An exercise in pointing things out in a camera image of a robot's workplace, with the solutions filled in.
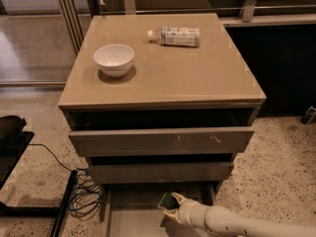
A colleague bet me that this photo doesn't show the small dark floor object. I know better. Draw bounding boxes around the small dark floor object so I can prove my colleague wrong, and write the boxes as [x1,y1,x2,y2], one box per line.
[300,107,316,124]

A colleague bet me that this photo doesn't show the grey drawer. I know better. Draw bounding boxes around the grey drawer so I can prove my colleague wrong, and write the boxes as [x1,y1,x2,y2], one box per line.
[102,182,215,237]
[89,162,234,184]
[69,126,254,157]

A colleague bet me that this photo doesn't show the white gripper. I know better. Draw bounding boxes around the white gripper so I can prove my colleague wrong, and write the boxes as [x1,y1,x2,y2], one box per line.
[161,192,209,229]

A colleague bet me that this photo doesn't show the black round object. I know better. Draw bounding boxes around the black round object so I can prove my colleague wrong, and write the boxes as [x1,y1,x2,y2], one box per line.
[0,116,27,143]

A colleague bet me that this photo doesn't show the green and yellow sponge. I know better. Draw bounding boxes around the green and yellow sponge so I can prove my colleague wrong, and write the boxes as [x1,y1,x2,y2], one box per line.
[158,193,180,210]

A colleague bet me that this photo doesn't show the metal railing frame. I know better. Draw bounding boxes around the metal railing frame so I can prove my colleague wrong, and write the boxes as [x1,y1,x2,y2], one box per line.
[57,0,316,50]

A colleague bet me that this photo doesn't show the black stand frame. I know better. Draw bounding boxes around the black stand frame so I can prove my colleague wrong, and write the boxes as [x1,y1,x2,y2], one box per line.
[0,133,73,237]

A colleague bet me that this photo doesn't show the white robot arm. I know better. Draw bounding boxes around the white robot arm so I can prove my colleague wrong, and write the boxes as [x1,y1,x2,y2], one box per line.
[158,193,316,237]

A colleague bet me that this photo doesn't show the grey middle drawer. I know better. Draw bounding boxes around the grey middle drawer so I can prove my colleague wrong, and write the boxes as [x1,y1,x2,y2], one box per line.
[89,162,234,184]

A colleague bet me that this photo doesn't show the white ceramic bowl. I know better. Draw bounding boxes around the white ceramic bowl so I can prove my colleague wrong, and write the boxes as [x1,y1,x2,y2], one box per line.
[93,44,134,78]

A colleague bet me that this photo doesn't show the grey top drawer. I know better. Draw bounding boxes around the grey top drawer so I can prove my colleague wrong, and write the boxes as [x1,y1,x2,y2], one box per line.
[69,126,254,157]

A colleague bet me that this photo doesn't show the grey drawer cabinet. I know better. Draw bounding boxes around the grey drawer cabinet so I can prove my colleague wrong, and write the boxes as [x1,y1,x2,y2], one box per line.
[57,13,267,196]

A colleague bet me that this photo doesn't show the grey bottom drawer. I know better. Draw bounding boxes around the grey bottom drawer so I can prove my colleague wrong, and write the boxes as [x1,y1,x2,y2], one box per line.
[102,182,215,237]

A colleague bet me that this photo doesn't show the clear plastic labelled bottle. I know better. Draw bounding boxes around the clear plastic labelled bottle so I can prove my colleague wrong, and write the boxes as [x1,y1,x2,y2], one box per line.
[147,26,200,47]

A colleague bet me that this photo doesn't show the black and blue cables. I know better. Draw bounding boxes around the black and blue cables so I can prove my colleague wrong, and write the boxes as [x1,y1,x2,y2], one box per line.
[28,143,107,221]

